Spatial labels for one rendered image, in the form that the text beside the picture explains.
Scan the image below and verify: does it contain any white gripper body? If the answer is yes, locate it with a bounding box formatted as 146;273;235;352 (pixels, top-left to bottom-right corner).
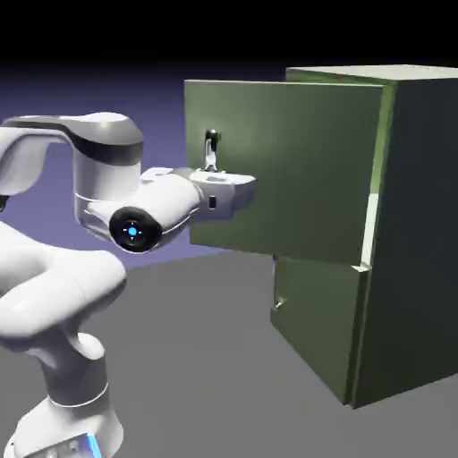
188;168;259;222

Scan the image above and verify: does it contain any tall silver door handle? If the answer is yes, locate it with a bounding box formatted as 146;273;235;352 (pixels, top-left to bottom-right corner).
202;129;222;173

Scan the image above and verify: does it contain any large green cabinet door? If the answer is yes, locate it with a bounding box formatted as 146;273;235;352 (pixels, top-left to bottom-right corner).
183;79;395;267

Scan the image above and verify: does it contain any small green cabinet door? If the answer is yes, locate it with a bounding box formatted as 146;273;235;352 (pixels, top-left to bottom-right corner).
269;254;372;406

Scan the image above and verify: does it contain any green cabinet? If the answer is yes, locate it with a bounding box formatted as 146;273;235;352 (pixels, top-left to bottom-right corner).
269;64;458;410

